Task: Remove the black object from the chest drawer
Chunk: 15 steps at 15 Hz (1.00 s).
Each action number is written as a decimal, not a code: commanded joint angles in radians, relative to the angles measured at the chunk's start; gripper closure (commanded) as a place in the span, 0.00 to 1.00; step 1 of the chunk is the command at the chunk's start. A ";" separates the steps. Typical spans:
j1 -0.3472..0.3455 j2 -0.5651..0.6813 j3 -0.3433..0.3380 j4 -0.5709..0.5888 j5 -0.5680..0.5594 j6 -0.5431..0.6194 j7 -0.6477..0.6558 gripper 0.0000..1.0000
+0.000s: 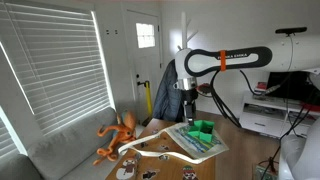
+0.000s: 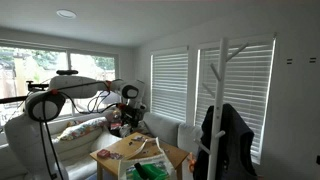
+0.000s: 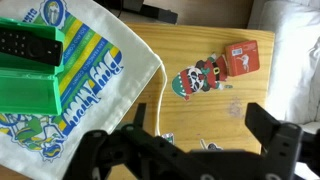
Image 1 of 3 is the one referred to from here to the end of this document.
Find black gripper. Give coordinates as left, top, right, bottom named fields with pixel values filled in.
left=182, top=89, right=198, bottom=126

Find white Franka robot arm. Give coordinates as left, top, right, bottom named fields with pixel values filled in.
left=175, top=32, right=320, bottom=125

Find green plastic drawer box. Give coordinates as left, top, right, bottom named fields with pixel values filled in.
left=188, top=120, right=215, bottom=142

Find dark blue hanging jacket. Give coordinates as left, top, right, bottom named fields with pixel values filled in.
left=152, top=60, right=183, bottom=122

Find white printed tote bag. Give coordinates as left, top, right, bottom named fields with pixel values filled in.
left=118, top=123, right=229, bottom=164

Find christmas elf sticker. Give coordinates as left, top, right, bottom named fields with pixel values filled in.
left=182, top=165, right=198, bottom=180

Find wooden table with stickers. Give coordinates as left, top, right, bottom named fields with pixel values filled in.
left=105, top=118, right=217, bottom=180

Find orange octopus plush toy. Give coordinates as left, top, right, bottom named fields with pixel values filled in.
left=93, top=111, right=137, bottom=165

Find snowman sticker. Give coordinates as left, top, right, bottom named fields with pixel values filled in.
left=116, top=158, right=137, bottom=180

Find white tv stand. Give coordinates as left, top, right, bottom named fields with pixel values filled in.
left=239, top=92, right=320, bottom=138

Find white coat rack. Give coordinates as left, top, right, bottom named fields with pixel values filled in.
left=178, top=12, right=198, bottom=51

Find white entry door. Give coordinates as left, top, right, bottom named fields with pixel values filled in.
left=126, top=10, right=161, bottom=123

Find black television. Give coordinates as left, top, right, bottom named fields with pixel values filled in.
left=267, top=71, right=320, bottom=106

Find grey sofa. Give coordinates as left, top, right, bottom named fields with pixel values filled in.
left=0, top=108, right=117, bottom=180

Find white window blinds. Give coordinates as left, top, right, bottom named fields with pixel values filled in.
left=0, top=0, right=114, bottom=147

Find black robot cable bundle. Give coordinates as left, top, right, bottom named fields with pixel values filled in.
left=209, top=69, right=242, bottom=128

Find yellow handled tool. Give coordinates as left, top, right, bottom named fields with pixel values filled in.
left=137, top=80, right=153, bottom=126

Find black camera on stand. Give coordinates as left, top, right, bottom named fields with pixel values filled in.
left=275, top=27, right=307, bottom=35

